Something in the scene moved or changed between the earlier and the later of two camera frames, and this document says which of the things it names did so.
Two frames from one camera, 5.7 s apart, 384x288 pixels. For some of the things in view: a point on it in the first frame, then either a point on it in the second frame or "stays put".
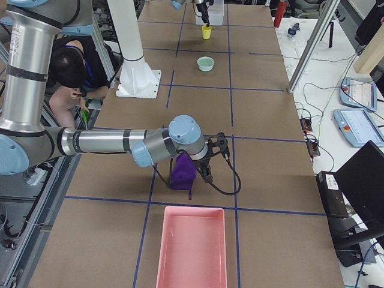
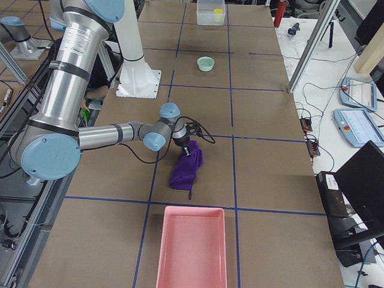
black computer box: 335,205 stays put
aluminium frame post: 328,10 stays put
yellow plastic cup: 206,32 -> 218,14
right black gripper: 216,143 -> 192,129
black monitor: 362,178 stays put
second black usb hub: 313,148 stays put
